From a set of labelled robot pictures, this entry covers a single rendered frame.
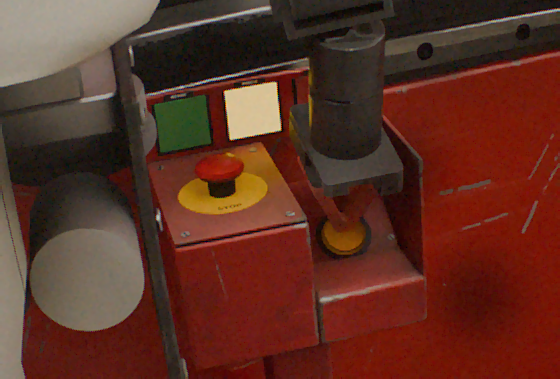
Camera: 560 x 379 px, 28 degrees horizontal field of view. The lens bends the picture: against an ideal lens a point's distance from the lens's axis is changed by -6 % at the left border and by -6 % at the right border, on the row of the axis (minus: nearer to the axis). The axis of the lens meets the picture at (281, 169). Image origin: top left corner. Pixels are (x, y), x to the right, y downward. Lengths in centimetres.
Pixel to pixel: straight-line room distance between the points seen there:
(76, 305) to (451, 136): 82
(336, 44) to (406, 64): 31
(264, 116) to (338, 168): 14
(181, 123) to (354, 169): 18
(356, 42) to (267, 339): 25
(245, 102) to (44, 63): 77
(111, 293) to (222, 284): 48
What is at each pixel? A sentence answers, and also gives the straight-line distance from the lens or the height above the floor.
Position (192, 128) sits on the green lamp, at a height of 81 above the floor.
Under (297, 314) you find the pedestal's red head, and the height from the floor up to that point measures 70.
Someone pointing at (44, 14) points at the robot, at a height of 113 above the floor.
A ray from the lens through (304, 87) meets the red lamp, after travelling 102.
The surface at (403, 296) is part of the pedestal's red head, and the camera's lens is 96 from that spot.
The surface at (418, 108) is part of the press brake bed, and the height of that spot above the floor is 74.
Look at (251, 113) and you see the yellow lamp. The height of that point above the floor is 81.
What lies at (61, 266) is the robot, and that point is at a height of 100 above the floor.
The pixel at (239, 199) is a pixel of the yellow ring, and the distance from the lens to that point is 94.
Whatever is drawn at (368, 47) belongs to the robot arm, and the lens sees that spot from 85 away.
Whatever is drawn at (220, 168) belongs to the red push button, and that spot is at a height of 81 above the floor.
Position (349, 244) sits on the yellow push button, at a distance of 99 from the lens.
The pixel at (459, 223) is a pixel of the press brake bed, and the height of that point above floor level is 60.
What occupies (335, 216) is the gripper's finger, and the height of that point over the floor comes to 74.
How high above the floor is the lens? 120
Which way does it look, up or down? 25 degrees down
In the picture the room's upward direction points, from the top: 6 degrees counter-clockwise
